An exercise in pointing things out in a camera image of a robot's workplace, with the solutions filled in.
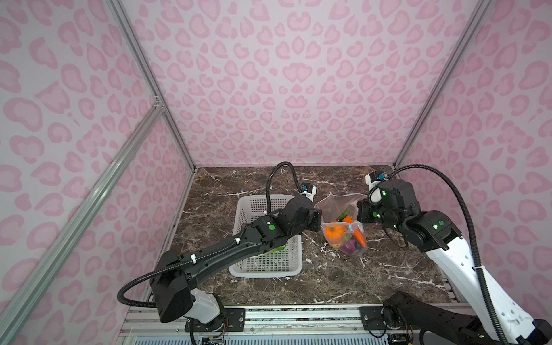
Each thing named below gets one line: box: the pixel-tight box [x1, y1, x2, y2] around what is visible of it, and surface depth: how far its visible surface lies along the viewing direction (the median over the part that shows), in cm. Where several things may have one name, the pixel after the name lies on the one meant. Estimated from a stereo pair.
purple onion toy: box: [339, 239, 357, 254], surface depth 84 cm
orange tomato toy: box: [324, 223, 345, 239], surface depth 78 cm
